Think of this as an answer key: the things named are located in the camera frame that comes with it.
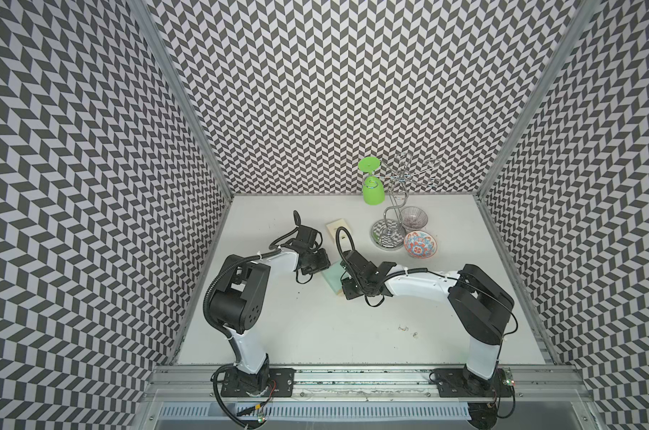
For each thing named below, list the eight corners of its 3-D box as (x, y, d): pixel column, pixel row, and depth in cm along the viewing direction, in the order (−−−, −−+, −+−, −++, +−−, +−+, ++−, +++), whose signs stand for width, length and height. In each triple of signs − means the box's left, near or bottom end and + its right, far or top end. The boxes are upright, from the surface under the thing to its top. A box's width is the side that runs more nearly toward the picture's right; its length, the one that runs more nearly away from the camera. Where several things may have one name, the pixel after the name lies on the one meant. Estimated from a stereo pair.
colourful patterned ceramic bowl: (405, 259, 100) (407, 252, 96) (401, 237, 107) (403, 230, 103) (435, 259, 100) (439, 252, 97) (429, 237, 107) (433, 230, 103)
